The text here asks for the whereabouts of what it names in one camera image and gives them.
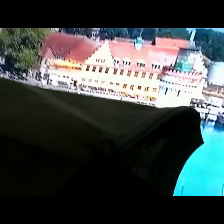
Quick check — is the dark green garment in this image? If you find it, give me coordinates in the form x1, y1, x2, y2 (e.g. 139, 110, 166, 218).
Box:
0, 77, 205, 197

